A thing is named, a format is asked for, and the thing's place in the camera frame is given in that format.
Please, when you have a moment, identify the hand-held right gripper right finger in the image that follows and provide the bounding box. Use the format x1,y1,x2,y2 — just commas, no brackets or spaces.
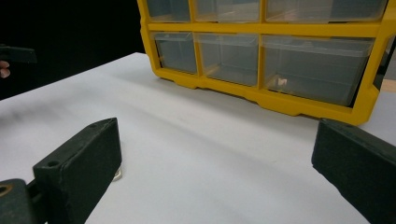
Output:
311,118,396,224

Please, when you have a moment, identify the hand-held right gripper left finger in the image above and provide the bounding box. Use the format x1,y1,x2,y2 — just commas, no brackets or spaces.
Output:
32,117,123,224

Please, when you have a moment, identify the yellow plastic drawer cabinet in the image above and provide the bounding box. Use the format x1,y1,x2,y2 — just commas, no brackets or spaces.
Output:
136,0,396,127

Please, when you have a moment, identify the large clear plastic drawer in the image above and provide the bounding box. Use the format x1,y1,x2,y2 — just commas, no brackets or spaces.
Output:
264,0,389,24
261,35,375,107

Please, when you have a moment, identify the small clear plastic drawer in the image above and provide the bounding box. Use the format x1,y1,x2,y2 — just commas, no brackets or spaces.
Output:
193,0,262,23
145,0,191,23
194,32,260,88
151,31,198,75

